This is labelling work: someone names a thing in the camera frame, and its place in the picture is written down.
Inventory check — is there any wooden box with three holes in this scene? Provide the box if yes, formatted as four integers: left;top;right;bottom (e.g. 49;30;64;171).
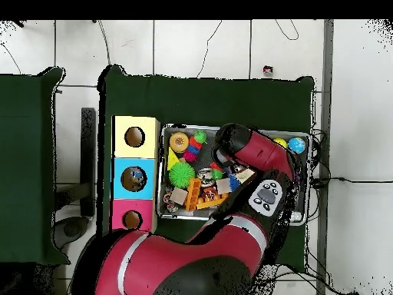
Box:
108;115;160;233

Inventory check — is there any crushed silver drink can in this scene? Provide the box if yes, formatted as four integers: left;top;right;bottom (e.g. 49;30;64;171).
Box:
196;167;215;185

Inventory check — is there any plain green spiky ball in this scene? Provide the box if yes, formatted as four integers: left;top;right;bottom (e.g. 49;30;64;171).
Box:
168;161;197;189

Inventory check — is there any yellow toy cheese wedge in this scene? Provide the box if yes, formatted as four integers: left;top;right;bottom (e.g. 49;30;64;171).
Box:
167;146;180;171

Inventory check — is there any toy burger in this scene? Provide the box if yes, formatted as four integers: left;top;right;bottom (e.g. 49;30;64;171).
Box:
169;131;190;154

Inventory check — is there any orange plastic toy block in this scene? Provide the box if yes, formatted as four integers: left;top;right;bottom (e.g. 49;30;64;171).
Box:
184;177;202;212

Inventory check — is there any tiger striped plush toy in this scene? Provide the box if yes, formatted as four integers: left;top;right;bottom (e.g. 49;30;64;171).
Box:
200;186;220;202

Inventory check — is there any plain wooden rectangular block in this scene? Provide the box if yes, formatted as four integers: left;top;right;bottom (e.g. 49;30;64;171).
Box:
215;177;233;194

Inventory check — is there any plain wooden cube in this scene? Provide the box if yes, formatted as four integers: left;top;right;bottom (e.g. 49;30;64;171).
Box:
170;187;189;206

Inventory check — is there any dark green table cloth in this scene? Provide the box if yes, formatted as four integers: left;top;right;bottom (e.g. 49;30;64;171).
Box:
97;65;315;271

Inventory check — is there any globe print ball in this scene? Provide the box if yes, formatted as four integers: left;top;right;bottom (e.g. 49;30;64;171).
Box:
288;137;306;154

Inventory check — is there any black upright panel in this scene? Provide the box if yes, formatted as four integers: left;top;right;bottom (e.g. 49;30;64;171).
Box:
80;107;97;217

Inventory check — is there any dark green side table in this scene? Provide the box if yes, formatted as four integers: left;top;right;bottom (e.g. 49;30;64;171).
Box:
0;67;71;265

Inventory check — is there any wire mesh bin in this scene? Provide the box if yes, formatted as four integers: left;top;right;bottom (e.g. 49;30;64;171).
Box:
157;124;310;227

